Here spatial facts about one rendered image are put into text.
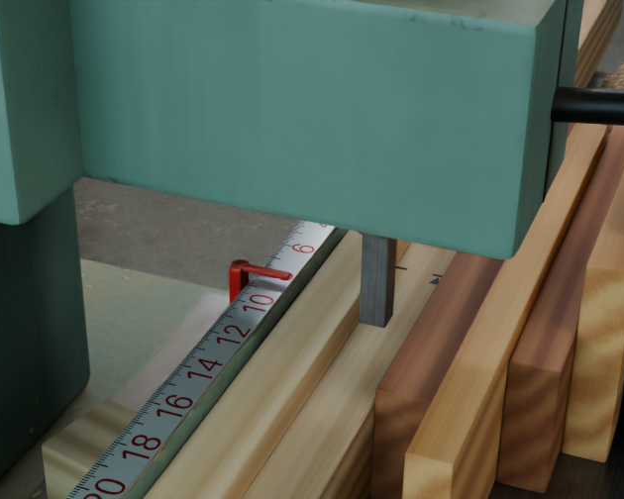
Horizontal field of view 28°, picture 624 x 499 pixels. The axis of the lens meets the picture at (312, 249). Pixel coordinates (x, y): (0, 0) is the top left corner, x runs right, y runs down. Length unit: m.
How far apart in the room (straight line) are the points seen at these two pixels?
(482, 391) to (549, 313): 0.06
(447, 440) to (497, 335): 0.06
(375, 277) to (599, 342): 0.08
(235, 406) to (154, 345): 0.30
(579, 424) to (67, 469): 0.22
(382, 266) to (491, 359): 0.05
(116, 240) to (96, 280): 1.69
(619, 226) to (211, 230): 2.03
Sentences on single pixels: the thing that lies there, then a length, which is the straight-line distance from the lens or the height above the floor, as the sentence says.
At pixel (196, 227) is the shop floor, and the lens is 2.44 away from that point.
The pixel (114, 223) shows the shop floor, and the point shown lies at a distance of 2.47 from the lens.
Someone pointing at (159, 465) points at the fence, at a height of 0.95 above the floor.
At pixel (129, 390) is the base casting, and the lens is 0.63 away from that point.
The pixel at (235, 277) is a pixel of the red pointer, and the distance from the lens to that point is 0.42.
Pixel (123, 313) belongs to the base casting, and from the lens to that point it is 0.70.
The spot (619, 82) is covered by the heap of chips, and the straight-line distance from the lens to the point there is 0.70.
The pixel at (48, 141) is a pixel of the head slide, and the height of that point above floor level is 1.02.
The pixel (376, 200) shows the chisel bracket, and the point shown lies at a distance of 0.35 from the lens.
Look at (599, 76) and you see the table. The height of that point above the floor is 0.90.
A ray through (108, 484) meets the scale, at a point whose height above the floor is 0.96.
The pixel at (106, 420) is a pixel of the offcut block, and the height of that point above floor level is 0.84.
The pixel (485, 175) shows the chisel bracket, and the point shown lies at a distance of 0.33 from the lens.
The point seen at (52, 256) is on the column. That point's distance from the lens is 0.57.
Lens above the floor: 1.17
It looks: 30 degrees down
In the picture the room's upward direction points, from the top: 1 degrees clockwise
